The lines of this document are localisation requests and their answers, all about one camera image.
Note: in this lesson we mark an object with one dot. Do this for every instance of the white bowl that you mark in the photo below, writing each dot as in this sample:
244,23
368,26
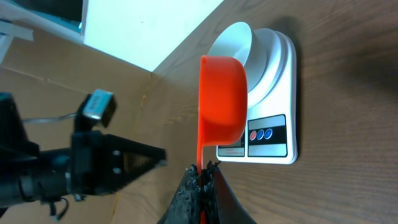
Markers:
239,41

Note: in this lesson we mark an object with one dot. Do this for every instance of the white digital kitchen scale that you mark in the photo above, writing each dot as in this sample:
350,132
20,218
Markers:
270,132

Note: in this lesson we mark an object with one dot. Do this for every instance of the red measuring scoop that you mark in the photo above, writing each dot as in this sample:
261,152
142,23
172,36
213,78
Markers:
222,108

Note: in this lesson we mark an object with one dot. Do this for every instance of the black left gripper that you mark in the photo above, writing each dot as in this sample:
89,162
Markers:
92,163

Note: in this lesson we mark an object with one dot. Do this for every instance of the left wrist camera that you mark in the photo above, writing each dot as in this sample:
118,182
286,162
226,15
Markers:
96,110

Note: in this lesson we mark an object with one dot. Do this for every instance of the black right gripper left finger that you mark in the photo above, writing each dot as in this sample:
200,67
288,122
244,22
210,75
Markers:
185,206

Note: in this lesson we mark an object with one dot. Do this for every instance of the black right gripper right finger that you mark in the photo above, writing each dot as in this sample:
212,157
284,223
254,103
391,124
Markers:
221,204

